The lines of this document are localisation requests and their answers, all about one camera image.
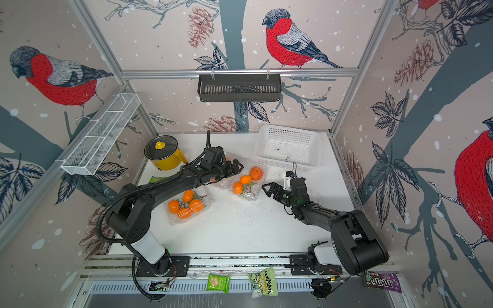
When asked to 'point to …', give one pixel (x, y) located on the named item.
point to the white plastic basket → (278, 146)
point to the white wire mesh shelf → (85, 160)
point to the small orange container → (237, 187)
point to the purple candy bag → (387, 281)
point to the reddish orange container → (256, 173)
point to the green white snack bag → (264, 283)
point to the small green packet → (155, 179)
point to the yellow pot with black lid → (164, 154)
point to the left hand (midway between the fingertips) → (241, 166)
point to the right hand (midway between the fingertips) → (268, 187)
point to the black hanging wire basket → (239, 88)
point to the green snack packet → (217, 282)
